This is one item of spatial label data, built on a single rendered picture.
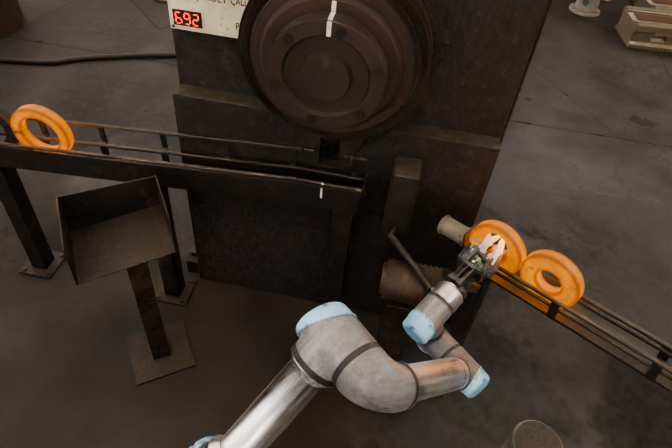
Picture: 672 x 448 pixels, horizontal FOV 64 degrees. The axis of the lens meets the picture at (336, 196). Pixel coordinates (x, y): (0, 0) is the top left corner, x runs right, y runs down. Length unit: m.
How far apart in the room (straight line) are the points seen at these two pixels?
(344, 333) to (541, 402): 1.20
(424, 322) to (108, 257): 0.86
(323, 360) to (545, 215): 1.89
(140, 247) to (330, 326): 0.70
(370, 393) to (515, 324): 1.32
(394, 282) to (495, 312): 0.77
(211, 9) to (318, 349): 0.92
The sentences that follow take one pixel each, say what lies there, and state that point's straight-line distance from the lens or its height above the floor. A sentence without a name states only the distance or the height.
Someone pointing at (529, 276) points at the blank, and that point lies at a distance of 1.50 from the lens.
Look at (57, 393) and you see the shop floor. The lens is 2.12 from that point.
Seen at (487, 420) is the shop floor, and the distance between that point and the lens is 2.05.
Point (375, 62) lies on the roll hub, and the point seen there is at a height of 1.18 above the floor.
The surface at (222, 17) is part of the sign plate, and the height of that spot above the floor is 1.11.
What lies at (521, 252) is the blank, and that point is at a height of 0.75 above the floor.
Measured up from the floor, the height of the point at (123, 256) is 0.60.
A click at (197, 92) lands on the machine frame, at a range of 1.67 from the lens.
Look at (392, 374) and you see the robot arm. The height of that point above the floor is 0.85.
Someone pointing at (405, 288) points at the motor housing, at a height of 0.50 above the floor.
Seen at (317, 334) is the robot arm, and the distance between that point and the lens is 1.09.
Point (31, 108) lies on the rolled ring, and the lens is 1.88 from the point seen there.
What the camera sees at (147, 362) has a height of 0.01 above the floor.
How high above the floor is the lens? 1.77
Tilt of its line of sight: 43 degrees down
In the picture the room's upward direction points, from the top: 6 degrees clockwise
